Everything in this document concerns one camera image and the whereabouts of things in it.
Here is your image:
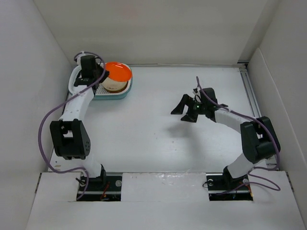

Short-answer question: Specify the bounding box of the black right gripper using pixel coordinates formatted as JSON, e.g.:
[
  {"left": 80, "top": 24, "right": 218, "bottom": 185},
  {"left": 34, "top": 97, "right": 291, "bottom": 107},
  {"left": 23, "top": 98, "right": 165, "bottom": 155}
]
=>
[{"left": 170, "top": 94, "right": 207, "bottom": 123}]

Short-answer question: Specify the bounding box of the beige plate with black patch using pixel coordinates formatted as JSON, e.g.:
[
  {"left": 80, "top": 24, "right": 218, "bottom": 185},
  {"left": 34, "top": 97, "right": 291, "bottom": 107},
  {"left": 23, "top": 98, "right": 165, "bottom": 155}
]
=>
[{"left": 101, "top": 77, "right": 128, "bottom": 90}]

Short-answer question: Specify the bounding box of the orange plate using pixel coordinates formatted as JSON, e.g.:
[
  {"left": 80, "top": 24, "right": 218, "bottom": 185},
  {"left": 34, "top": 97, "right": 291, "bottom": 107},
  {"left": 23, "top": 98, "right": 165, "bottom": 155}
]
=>
[{"left": 106, "top": 62, "right": 132, "bottom": 82}]

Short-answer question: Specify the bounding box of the beige plate with symbols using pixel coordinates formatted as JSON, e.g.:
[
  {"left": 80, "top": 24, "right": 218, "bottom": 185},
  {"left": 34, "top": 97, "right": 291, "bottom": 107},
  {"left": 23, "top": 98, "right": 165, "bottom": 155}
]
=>
[{"left": 104, "top": 88, "right": 126, "bottom": 93}]

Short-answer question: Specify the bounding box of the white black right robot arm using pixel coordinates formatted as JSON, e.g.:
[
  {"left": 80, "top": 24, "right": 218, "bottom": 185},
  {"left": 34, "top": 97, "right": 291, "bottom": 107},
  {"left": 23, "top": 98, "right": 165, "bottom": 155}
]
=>
[{"left": 171, "top": 88, "right": 281, "bottom": 192}]

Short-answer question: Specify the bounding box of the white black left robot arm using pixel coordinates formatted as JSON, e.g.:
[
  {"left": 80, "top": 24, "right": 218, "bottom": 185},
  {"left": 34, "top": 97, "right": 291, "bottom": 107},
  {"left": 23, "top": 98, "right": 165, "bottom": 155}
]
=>
[{"left": 49, "top": 52, "right": 109, "bottom": 190}]

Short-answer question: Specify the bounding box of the white perforated plastic basket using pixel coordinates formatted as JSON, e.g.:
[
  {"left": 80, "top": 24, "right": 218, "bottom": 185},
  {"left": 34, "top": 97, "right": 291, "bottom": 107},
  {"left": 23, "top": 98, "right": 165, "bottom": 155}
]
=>
[{"left": 68, "top": 65, "right": 132, "bottom": 100}]

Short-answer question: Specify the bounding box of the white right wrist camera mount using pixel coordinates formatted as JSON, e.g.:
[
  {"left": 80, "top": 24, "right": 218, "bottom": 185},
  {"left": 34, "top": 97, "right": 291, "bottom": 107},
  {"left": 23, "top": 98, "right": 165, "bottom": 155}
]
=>
[{"left": 193, "top": 88, "right": 202, "bottom": 104}]

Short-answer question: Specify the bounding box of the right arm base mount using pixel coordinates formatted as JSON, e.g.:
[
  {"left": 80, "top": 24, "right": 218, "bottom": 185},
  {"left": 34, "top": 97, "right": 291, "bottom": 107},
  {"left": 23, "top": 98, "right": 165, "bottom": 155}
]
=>
[{"left": 202, "top": 173, "right": 253, "bottom": 201}]

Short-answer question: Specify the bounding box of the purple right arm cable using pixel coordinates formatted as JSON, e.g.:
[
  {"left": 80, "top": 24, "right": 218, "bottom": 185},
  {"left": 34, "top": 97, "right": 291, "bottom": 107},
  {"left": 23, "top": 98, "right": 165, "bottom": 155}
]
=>
[{"left": 196, "top": 76, "right": 281, "bottom": 196}]

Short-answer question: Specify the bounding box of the aluminium rail right edge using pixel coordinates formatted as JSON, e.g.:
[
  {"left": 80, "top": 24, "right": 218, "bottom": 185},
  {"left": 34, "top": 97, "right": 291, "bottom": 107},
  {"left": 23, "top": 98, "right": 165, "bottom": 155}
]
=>
[{"left": 238, "top": 62, "right": 279, "bottom": 171}]

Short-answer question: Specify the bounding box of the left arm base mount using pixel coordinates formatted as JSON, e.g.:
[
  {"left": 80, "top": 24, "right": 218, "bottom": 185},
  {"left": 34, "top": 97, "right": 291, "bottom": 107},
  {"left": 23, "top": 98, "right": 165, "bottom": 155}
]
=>
[{"left": 76, "top": 173, "right": 122, "bottom": 202}]

